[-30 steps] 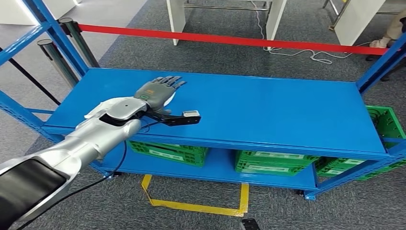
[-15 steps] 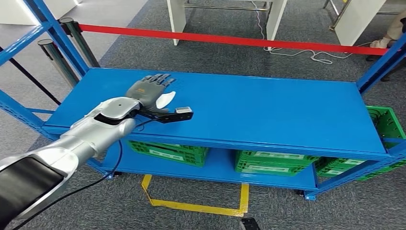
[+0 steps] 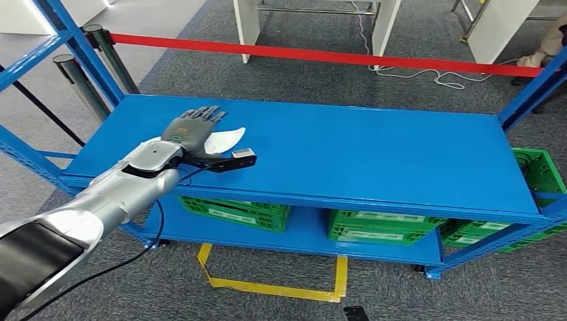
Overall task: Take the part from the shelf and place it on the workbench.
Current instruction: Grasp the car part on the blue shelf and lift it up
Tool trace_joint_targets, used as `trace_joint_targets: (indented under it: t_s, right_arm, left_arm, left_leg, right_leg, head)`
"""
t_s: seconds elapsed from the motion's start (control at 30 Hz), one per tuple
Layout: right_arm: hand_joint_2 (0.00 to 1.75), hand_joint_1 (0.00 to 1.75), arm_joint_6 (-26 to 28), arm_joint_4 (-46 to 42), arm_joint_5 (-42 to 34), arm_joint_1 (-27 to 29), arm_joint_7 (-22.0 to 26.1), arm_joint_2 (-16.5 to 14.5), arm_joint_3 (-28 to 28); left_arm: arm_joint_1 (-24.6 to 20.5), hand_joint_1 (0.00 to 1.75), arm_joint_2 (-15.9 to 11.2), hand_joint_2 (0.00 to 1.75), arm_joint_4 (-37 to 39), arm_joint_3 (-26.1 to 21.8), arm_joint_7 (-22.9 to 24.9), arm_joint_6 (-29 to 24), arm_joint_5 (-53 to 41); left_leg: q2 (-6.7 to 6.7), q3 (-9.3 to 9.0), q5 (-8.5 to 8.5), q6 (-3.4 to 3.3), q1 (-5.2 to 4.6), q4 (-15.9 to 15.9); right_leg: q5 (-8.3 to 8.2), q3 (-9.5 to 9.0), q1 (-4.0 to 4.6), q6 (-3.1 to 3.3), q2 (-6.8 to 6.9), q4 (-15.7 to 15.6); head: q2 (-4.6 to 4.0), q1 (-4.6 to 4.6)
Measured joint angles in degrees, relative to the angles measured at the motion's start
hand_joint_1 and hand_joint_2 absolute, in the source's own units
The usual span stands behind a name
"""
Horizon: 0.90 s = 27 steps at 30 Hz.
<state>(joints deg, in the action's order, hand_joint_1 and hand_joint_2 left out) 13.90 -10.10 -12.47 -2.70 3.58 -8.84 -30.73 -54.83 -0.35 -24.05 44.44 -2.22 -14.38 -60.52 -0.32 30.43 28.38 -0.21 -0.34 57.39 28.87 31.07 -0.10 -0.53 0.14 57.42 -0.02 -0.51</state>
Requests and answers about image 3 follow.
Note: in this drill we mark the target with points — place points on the steel stanchion post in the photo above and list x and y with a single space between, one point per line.
113 61
83 87

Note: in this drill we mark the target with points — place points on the white lit plinth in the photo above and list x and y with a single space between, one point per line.
17 17

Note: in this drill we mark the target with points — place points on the black barrier belt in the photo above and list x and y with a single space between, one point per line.
44 107

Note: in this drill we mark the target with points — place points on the black office chair base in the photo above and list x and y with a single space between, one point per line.
541 109

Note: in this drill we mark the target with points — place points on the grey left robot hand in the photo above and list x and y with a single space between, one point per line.
190 130

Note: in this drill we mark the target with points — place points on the red barrier belt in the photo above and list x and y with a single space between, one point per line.
310 54

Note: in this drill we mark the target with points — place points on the white curved plastic part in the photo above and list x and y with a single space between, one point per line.
223 139

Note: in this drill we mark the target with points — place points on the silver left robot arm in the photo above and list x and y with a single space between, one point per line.
124 186

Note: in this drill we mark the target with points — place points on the blue metal shelf rack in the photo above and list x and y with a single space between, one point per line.
354 155

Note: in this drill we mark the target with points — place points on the white desk with steel bars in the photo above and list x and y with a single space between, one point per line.
500 26
246 26

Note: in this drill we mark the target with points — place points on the person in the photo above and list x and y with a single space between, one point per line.
556 42

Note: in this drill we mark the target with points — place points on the green plastic crate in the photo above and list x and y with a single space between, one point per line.
345 230
545 173
456 235
265 221

